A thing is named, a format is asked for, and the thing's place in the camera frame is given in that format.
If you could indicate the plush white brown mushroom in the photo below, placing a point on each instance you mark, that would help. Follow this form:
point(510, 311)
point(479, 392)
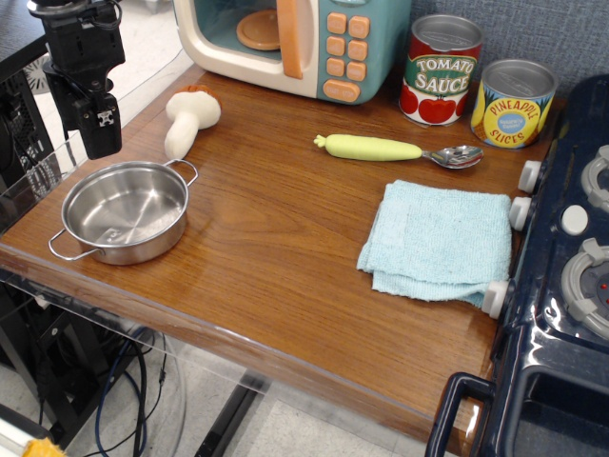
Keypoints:
point(190, 109)

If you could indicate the black metal rack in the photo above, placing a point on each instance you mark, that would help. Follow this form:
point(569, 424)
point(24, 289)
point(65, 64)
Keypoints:
point(23, 134)

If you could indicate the teal cream toy microwave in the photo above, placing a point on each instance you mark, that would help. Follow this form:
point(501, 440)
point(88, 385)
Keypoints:
point(337, 51)

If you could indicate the light blue folded cloth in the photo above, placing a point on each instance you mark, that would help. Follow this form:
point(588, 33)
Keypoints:
point(438, 244)

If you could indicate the stainless steel pot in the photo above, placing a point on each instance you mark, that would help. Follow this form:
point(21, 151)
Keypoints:
point(125, 214)

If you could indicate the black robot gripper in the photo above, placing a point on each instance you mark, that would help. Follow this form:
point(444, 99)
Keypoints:
point(84, 44)

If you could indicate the tomato sauce can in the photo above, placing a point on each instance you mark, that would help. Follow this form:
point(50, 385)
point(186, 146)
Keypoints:
point(442, 57)

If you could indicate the navy blue toy stove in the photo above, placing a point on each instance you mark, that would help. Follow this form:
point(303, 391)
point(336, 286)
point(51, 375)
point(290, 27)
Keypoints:
point(548, 391)

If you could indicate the pineapple slices can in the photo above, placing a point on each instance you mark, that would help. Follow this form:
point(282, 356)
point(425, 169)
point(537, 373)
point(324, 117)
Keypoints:
point(513, 101)

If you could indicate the green handled metal spoon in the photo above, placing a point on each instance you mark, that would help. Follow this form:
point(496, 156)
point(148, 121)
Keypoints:
point(372, 149)

